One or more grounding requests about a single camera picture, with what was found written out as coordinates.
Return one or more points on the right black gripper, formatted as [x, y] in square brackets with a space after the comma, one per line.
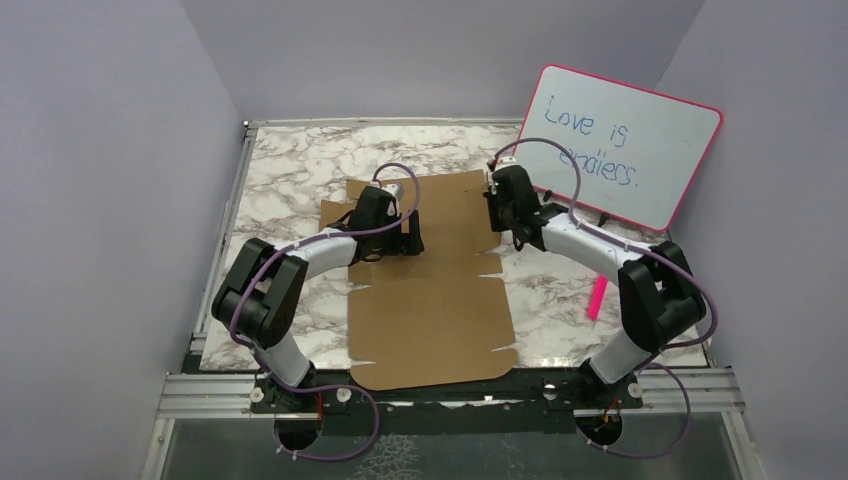
[495, 224]

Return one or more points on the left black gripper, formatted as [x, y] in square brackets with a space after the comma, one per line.
[405, 244]

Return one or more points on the brown cardboard box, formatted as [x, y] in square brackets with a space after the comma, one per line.
[439, 317]

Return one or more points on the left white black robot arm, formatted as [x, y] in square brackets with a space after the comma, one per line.
[259, 296]

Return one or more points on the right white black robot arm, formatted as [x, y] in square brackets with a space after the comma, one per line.
[657, 296]

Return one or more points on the pink marker pen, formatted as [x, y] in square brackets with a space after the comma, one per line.
[597, 298]

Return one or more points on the pink framed whiteboard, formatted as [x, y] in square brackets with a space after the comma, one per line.
[624, 150]

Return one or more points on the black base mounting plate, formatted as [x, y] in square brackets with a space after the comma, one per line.
[541, 400]

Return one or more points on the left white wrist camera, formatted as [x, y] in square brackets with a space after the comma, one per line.
[395, 189]

